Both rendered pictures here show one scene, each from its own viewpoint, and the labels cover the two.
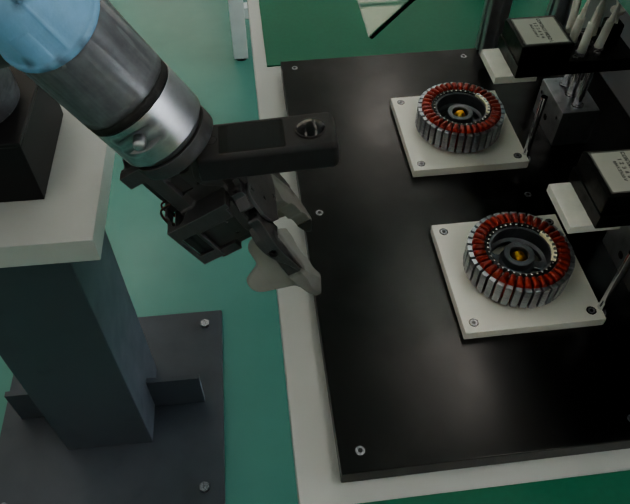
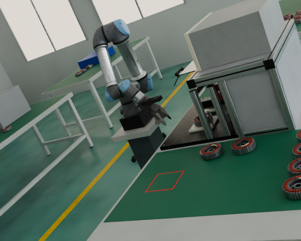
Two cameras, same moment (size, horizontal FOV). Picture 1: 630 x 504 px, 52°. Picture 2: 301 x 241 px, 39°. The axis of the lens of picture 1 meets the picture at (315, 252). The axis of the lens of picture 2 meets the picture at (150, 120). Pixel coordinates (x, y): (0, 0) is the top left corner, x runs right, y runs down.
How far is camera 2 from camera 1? 2.11 m
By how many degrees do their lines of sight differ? 46
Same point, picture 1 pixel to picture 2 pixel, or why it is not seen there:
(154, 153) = (136, 101)
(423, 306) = (187, 129)
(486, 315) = (193, 128)
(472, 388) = (185, 137)
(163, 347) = not seen: hidden behind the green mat
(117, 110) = (132, 95)
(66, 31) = (125, 87)
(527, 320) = (199, 128)
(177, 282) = not seen: hidden behind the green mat
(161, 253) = not seen: hidden behind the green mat
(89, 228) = (148, 129)
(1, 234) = (135, 131)
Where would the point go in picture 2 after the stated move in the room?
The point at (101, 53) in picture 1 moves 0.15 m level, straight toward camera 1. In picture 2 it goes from (129, 89) to (123, 98)
